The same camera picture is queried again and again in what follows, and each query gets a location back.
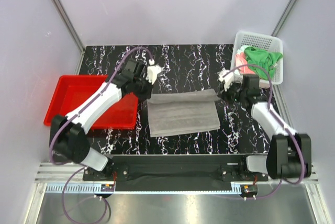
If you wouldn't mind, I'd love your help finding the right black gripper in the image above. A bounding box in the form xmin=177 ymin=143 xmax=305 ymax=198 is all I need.
xmin=218 ymin=80 xmax=247 ymax=106

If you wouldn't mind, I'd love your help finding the green towel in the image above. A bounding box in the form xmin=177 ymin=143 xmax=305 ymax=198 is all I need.
xmin=244 ymin=46 xmax=283 ymax=79

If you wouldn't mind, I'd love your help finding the grey towel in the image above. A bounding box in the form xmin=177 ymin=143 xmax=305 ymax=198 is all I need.
xmin=147 ymin=89 xmax=220 ymax=138

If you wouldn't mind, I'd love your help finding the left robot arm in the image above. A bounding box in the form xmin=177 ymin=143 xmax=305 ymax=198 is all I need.
xmin=50 ymin=60 xmax=162 ymax=180

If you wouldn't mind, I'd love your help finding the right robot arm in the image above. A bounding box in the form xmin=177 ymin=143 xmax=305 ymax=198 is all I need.
xmin=218 ymin=70 xmax=311 ymax=183

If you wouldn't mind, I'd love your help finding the pink towel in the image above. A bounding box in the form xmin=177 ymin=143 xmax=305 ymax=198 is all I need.
xmin=235 ymin=52 xmax=256 ymax=75

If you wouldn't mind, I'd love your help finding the white towel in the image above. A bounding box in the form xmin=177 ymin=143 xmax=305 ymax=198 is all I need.
xmin=237 ymin=45 xmax=249 ymax=54

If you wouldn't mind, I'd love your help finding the white plastic basket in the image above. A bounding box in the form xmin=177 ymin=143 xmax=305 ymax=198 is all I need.
xmin=230 ymin=31 xmax=284 ymax=85

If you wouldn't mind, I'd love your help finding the red plastic tray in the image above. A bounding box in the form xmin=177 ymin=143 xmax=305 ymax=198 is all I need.
xmin=43 ymin=75 xmax=138 ymax=130

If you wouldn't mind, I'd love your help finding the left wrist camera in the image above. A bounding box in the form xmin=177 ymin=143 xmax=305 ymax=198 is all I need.
xmin=146 ymin=59 xmax=163 ymax=84

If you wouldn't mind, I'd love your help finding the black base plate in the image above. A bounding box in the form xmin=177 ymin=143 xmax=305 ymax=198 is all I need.
xmin=83 ymin=154 xmax=268 ymax=194

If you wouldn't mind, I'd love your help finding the left aluminium frame post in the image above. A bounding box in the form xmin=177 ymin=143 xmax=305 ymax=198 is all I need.
xmin=36 ymin=0 xmax=86 ymax=54

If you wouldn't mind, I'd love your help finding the aluminium frame post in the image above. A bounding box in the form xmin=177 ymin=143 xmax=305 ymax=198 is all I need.
xmin=271 ymin=0 xmax=298 ymax=37
xmin=36 ymin=0 xmax=86 ymax=54

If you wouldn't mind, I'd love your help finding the right aluminium frame post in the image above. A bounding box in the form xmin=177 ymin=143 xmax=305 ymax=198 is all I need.
xmin=271 ymin=0 xmax=298 ymax=37

